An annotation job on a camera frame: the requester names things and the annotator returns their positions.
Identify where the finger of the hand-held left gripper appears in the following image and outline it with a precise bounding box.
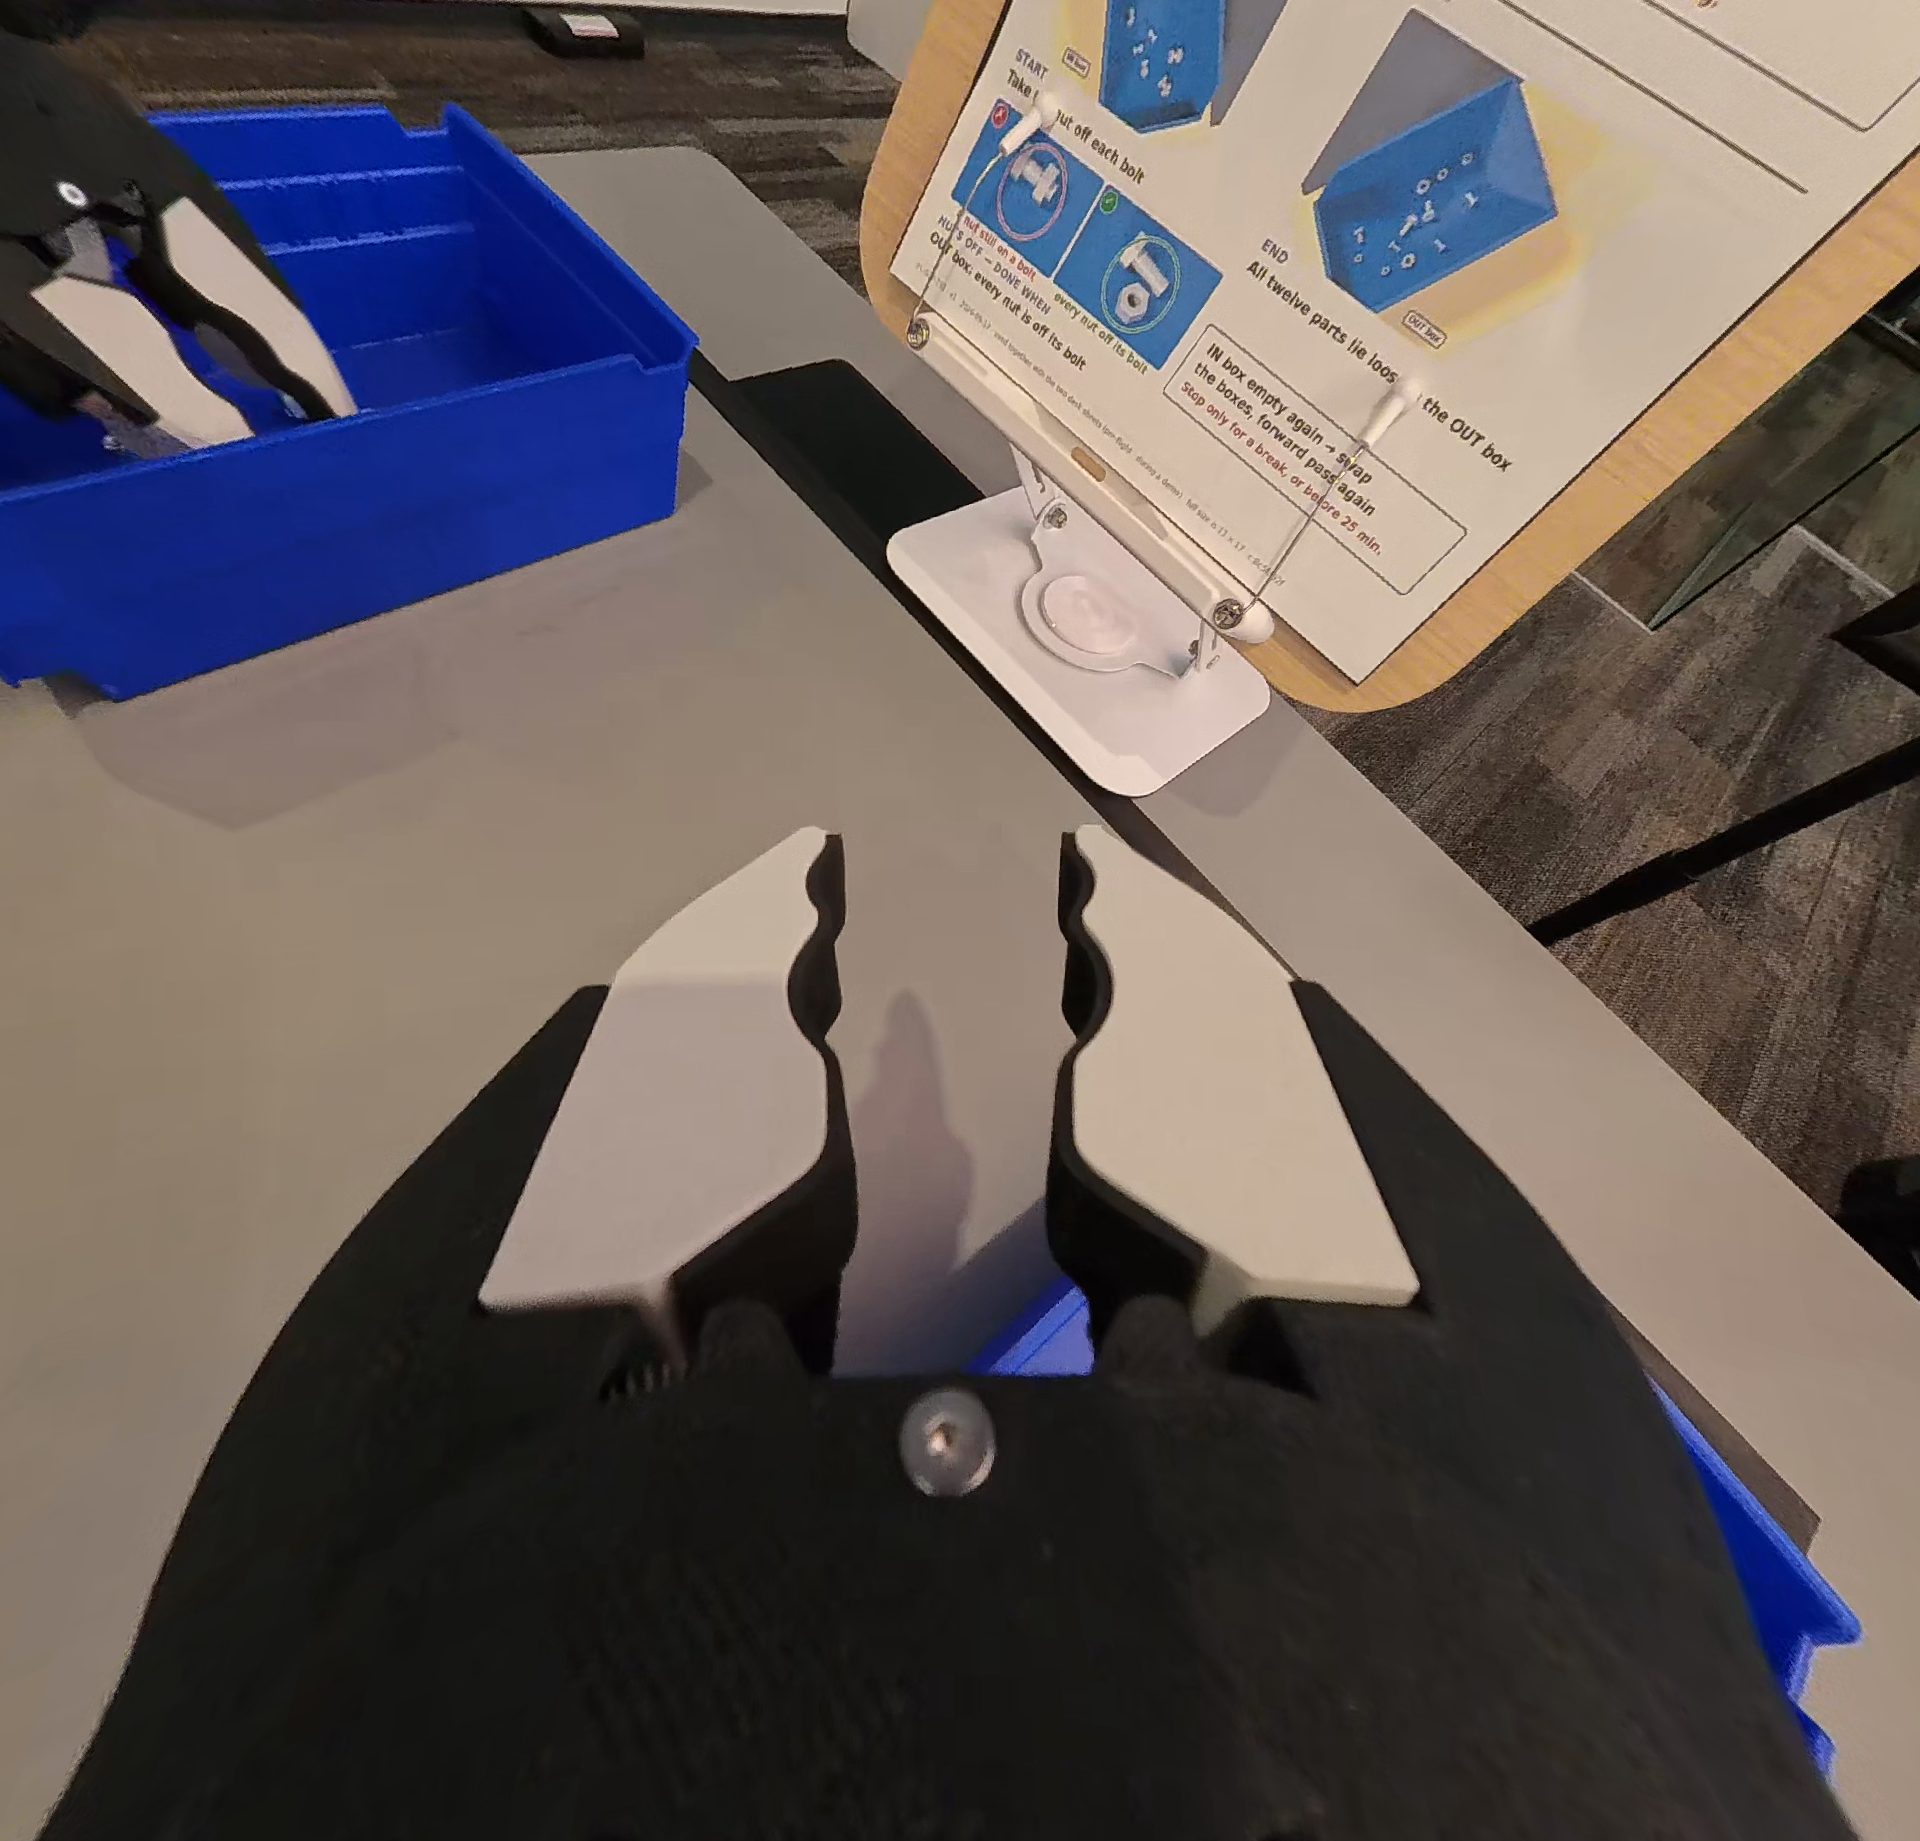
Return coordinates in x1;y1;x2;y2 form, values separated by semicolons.
125;196;361;422
30;270;258;451

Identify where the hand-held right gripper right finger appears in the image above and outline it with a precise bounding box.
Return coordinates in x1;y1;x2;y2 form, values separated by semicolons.
1048;824;1424;1376

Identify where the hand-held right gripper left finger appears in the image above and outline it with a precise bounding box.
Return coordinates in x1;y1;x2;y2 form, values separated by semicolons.
478;826;862;1376

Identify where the blue plastic bin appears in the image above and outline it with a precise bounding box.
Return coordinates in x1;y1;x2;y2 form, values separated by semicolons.
0;105;699;704
967;1278;1863;1770

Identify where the white board stand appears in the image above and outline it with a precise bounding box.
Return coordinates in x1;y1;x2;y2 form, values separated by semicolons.
885;446;1274;796

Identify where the black pole stand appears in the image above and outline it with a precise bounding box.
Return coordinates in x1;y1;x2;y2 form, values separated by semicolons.
1527;731;1920;945

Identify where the wooden display board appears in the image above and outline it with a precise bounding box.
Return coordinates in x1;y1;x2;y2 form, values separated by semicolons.
862;0;1920;716

